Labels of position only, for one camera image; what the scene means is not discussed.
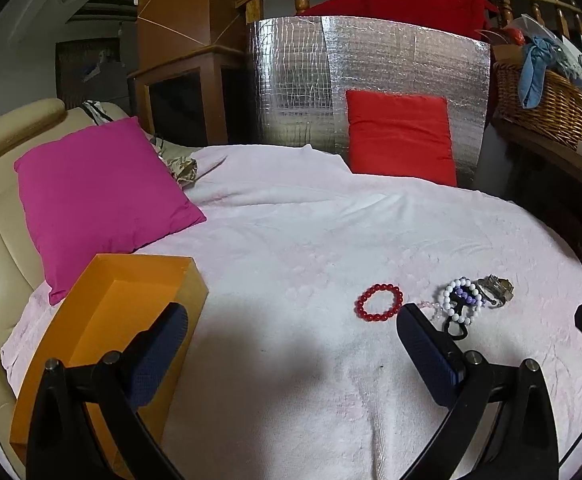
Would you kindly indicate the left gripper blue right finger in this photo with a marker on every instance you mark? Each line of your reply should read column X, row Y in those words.
column 438, row 360

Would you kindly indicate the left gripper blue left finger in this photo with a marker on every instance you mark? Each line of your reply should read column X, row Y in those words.
column 152, row 352

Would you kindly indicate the orange cardboard box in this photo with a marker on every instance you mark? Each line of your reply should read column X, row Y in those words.
column 72, row 419

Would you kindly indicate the pink white blanket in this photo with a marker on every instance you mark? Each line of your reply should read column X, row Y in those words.
column 283, row 380

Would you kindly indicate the magenta pillow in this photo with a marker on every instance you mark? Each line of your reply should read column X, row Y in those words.
column 99, row 190

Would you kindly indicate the beige leather sofa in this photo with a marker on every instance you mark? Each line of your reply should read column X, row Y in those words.
column 21, row 273

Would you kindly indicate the wicker basket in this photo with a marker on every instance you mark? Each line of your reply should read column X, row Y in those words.
column 558, row 116

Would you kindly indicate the red small pillow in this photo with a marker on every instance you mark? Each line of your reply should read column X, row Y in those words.
column 400, row 135

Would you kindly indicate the wooden pillar cabinet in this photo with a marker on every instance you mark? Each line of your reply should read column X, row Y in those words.
column 192, row 86

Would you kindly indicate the blue cloth in basket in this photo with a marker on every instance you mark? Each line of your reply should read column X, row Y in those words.
column 539, row 55

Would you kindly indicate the silver foil insulation sheet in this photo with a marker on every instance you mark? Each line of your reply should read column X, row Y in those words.
column 301, row 69

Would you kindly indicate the red cloth on railing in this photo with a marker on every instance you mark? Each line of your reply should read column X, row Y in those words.
column 461, row 17

